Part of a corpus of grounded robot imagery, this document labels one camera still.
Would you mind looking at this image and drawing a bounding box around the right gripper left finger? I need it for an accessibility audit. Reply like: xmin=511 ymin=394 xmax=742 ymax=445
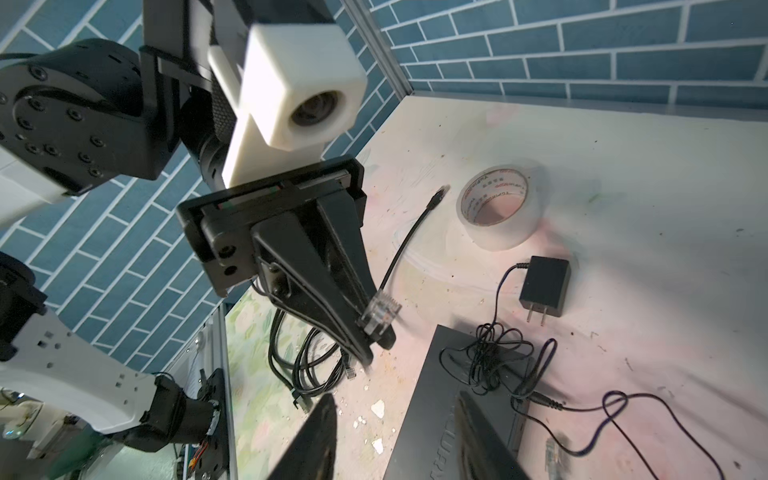
xmin=268 ymin=393 xmax=338 ymax=480

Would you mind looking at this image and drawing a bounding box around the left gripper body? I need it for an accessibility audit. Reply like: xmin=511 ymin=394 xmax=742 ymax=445
xmin=176 ymin=156 xmax=366 ymax=297

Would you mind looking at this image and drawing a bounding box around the clear tape roll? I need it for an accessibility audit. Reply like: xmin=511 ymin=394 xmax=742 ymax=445
xmin=455 ymin=159 xmax=550 ymax=252

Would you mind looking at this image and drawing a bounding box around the black power adapter with cord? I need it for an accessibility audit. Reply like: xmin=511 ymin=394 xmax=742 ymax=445
xmin=437 ymin=255 xmax=727 ymax=480

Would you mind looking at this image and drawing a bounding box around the grey coiled ethernet cable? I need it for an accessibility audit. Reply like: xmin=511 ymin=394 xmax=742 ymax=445
xmin=542 ymin=437 xmax=568 ymax=480

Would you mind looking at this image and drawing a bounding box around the short black ethernet cable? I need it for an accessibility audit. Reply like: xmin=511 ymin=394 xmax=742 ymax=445
xmin=358 ymin=184 xmax=452 ymax=337

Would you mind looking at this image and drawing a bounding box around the black network switch box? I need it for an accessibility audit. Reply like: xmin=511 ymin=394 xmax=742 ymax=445
xmin=384 ymin=325 xmax=533 ymax=479

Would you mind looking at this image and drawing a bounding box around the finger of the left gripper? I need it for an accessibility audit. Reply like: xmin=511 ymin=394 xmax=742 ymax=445
xmin=252 ymin=212 xmax=373 ymax=366
xmin=317 ymin=189 xmax=396 ymax=350

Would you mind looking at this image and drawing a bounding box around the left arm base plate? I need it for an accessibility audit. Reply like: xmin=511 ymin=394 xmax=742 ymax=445
xmin=173 ymin=368 xmax=232 ymax=479

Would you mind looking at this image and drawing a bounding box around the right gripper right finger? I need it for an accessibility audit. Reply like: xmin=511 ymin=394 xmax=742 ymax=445
xmin=455 ymin=391 xmax=529 ymax=480

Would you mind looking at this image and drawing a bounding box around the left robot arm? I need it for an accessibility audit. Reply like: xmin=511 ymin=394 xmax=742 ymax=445
xmin=1 ymin=1 xmax=398 ymax=365

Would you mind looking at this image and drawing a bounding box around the black coiled ethernet cable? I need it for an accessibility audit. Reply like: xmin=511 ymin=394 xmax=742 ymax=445
xmin=266 ymin=308 xmax=361 ymax=412

